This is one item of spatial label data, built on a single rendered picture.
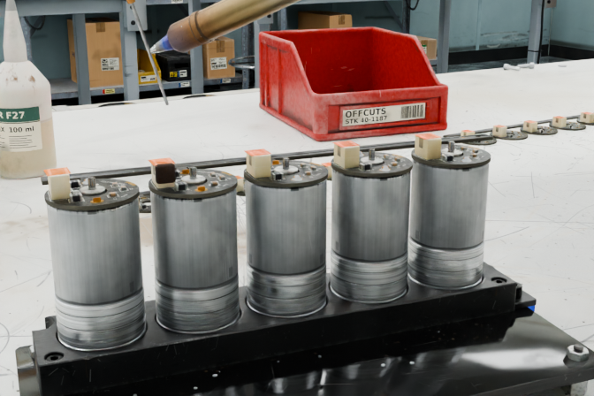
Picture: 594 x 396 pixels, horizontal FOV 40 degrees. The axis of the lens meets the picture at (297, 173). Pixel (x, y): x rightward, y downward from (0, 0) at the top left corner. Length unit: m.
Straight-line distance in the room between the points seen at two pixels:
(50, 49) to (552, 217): 4.39
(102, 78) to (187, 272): 4.13
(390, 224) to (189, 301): 0.06
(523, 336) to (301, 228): 0.08
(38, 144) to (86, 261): 0.25
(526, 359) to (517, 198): 0.19
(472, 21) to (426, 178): 5.82
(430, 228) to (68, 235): 0.11
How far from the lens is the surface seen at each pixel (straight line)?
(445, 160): 0.26
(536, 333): 0.27
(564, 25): 6.52
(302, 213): 0.23
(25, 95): 0.46
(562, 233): 0.39
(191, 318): 0.24
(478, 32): 6.12
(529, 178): 0.47
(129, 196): 0.22
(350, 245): 0.25
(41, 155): 0.47
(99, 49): 4.33
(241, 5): 0.20
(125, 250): 0.22
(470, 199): 0.26
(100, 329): 0.23
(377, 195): 0.24
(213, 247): 0.23
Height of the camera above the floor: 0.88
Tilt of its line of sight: 16 degrees down
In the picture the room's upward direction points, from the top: straight up
